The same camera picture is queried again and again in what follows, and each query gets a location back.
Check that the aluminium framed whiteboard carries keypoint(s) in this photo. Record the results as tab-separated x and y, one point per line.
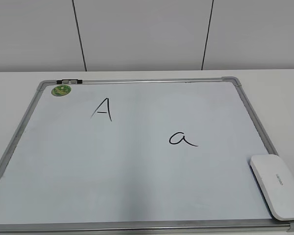
136	156

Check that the round green magnet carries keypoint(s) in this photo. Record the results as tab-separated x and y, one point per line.
61	90

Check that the white whiteboard eraser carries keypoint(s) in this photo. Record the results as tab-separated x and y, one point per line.
276	183

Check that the black silver hanging clip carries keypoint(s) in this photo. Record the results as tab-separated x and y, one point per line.
69	81

